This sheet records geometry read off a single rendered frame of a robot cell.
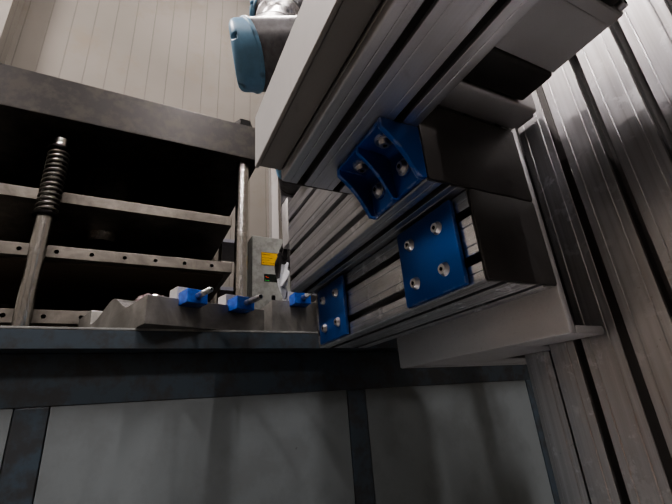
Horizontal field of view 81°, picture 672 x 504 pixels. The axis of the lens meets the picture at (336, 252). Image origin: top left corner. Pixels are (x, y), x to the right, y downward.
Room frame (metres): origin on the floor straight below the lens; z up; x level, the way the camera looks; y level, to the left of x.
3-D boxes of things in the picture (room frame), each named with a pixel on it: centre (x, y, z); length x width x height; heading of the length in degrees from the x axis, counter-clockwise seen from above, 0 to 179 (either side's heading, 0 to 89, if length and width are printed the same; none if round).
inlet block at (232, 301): (0.82, 0.21, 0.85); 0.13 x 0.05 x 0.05; 46
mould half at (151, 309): (0.96, 0.44, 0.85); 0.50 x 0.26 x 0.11; 46
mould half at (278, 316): (1.21, 0.17, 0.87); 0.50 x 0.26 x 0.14; 29
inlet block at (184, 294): (0.74, 0.28, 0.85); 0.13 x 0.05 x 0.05; 46
